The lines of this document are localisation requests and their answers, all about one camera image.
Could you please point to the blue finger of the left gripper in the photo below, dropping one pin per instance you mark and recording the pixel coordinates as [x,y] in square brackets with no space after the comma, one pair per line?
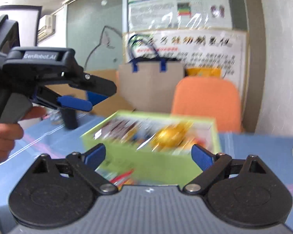
[50,99]
[99,89]

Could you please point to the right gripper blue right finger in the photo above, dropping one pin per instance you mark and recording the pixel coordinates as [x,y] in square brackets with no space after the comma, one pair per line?
[202,157]

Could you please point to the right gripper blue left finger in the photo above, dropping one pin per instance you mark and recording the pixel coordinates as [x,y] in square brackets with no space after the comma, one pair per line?
[95,156]

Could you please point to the golden yellow snack packet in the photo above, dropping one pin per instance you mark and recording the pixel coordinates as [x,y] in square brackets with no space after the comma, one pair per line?
[171,136]

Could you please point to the red chips bag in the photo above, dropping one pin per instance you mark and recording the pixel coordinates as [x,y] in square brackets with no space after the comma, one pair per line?
[123,179]

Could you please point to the dark red snack packet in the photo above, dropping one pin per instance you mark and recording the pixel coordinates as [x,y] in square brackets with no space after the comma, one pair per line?
[115,128]

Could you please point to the person left hand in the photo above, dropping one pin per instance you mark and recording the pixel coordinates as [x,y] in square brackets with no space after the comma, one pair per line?
[9,133]

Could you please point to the black tumbler cup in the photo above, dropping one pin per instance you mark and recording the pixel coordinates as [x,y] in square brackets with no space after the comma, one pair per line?
[69,117]

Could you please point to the blue striped tablecloth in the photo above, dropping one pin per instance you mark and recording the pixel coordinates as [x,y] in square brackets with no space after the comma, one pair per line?
[54,141]

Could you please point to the green cardboard box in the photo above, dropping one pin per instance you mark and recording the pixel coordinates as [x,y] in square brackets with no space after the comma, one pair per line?
[134,151]

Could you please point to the orange chair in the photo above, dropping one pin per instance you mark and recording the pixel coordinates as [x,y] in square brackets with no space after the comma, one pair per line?
[209,97]

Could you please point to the white poster with chinese text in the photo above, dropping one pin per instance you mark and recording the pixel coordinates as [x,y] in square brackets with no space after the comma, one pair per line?
[216,49]

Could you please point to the brown paper bag blue handles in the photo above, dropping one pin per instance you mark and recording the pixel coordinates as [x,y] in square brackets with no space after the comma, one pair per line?
[148,83]

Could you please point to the upper wall poster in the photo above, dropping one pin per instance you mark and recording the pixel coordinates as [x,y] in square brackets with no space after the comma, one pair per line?
[142,15]

